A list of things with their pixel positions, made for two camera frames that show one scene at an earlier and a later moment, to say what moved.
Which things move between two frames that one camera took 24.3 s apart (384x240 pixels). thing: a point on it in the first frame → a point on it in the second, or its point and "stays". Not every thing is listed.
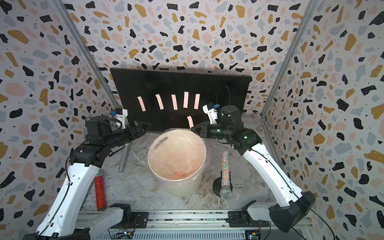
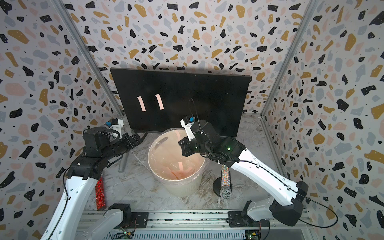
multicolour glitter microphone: x=225 y=191 stays
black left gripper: x=139 y=132 → x=136 y=140
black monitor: x=169 y=100 stays
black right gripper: x=206 y=130 → x=185 y=146
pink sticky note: x=141 y=103 stays
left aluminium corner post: x=87 y=53 stays
